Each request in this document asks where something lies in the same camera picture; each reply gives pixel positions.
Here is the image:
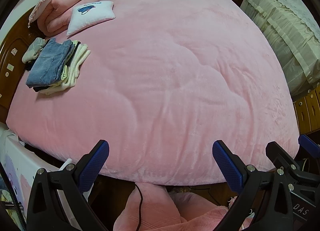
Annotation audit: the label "light green black garment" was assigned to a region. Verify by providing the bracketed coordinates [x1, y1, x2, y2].
[59, 41, 80, 84]

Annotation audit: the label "folded pink quilt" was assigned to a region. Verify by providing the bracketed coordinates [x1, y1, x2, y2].
[37, 0, 99, 37]

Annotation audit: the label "grey folded garment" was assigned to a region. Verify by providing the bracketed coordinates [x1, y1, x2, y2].
[22, 37, 48, 64]

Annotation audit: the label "black cable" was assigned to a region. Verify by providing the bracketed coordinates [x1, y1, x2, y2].
[134, 185, 144, 231]

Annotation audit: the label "pink bed blanket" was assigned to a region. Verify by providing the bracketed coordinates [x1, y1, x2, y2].
[6, 0, 300, 186]

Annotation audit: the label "wooden drawer cabinet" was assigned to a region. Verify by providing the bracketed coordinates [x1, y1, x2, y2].
[292, 88, 320, 136]

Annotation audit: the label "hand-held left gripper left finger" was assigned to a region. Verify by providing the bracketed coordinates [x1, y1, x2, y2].
[26, 139, 110, 231]

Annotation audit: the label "white printed storage box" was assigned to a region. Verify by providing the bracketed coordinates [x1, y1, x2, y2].
[0, 129, 75, 224]

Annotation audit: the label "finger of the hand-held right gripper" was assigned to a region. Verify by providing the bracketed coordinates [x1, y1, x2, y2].
[266, 141, 320, 183]
[299, 134, 320, 164]

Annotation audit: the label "blue denim jacket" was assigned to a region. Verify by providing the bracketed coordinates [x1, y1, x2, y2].
[26, 38, 73, 89]

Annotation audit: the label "cream folded garment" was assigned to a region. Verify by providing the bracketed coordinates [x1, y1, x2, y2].
[40, 42, 91, 96]

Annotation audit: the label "person's pink pajama legs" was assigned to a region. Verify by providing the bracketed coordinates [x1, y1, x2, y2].
[114, 182, 250, 231]

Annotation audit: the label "cream cloth covered furniture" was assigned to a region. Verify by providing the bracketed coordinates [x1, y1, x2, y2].
[240, 0, 320, 96]

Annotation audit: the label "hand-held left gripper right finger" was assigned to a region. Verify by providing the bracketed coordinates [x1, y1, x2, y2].
[212, 140, 293, 231]

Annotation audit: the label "wooden headboard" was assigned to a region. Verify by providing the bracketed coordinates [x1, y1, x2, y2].
[0, 3, 48, 111]

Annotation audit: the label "white printed pillow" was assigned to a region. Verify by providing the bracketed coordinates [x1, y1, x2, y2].
[66, 1, 116, 37]

